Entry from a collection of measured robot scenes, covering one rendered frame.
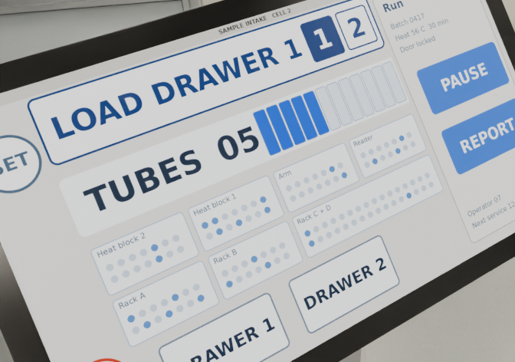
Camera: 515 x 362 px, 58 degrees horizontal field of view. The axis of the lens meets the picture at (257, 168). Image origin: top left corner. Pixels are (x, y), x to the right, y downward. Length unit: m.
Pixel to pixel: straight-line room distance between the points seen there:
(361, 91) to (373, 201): 0.10
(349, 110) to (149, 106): 0.17
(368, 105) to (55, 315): 0.30
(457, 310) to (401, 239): 1.23
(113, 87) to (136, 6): 0.79
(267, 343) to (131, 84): 0.23
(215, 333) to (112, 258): 0.10
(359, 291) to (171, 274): 0.16
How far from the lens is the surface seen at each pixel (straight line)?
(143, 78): 0.37
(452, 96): 0.48
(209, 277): 0.36
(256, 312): 0.38
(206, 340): 0.37
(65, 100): 0.37
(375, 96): 0.43
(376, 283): 0.42
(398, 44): 0.46
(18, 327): 0.37
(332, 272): 0.40
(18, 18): 1.29
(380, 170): 0.42
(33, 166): 0.36
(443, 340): 1.58
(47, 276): 0.36
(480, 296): 1.71
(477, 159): 0.48
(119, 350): 0.37
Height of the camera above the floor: 1.32
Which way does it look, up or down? 38 degrees down
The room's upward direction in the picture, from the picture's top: 8 degrees counter-clockwise
